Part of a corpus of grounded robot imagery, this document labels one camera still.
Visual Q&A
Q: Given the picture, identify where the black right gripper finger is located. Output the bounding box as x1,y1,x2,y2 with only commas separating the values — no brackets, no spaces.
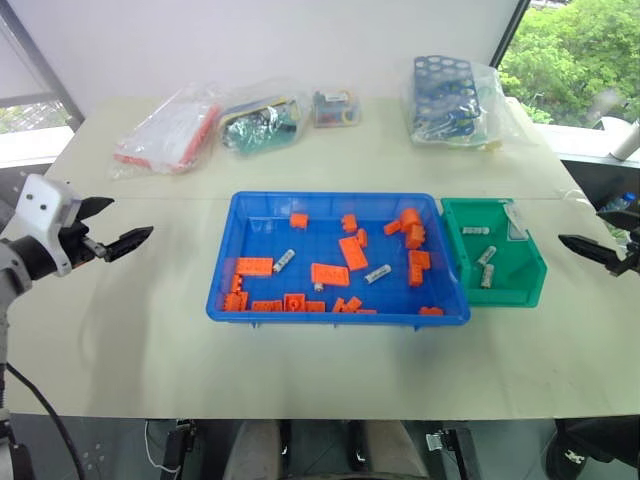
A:
596,208,640,232
557,234,621,277

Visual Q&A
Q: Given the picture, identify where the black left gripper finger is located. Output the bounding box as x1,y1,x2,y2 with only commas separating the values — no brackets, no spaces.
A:
102,225,155,263
78,196,116,222

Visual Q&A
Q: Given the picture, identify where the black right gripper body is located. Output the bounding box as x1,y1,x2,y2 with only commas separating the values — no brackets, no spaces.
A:
615,238,640,277

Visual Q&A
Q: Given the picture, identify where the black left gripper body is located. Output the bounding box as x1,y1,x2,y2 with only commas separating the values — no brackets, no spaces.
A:
56,222,109,272

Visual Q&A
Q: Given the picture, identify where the clear water bottle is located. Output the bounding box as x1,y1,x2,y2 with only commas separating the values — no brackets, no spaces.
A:
598,192,639,215

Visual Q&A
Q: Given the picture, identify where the green plastic bin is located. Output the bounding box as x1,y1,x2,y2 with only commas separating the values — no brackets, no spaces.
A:
439,197,549,308

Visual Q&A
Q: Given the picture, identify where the clear label card on bin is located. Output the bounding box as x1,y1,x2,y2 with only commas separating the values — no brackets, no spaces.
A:
502,202,529,242

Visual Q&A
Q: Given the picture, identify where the white paper roll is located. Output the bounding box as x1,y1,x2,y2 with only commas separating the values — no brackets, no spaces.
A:
607,117,640,162

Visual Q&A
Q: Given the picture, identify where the clear bag with red-white parts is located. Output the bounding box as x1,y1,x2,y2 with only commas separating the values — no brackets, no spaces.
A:
106,83,224,180

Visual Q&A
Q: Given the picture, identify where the clear bag holding blue rack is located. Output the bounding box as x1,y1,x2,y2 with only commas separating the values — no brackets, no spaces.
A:
401,54,519,152

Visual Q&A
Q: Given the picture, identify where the L-shaped orange block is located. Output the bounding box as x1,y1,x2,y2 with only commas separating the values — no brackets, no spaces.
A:
407,249,432,288

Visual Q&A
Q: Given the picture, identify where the blue plastic tray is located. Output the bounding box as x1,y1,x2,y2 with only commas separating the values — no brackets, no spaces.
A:
205,190,472,330

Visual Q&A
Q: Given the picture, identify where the clear bag with green parts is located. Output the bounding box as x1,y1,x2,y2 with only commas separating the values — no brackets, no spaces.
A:
218,90,307,157

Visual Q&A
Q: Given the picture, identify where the black object under table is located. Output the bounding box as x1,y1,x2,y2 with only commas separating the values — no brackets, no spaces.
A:
544,417,640,480

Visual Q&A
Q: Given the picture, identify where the wide orange block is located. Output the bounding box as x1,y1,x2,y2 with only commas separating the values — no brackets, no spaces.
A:
310,262,351,288

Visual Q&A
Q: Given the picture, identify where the blue tube rack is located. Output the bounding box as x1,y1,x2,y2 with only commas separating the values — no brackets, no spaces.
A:
411,55,487,146

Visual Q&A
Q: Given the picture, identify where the flat orange plate block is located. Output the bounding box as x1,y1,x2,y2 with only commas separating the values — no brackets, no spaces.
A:
338,235,370,273

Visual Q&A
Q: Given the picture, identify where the small clear bag of parts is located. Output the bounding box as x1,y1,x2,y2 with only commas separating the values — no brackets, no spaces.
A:
311,87,363,129

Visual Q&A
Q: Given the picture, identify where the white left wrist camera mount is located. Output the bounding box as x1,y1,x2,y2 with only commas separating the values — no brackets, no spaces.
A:
11,173,84,278

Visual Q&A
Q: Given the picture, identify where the dark window frame post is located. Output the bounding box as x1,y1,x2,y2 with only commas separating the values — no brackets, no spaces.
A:
0,0,86,132

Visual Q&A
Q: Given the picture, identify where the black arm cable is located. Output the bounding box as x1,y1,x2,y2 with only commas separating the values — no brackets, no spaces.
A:
3,362,89,480

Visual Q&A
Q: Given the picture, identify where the thin white wire under table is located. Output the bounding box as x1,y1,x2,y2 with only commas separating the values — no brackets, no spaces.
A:
143,420,181,474

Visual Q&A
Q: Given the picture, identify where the black table bracket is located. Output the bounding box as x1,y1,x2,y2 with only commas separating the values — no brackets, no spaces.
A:
159,419,199,480
424,420,481,480

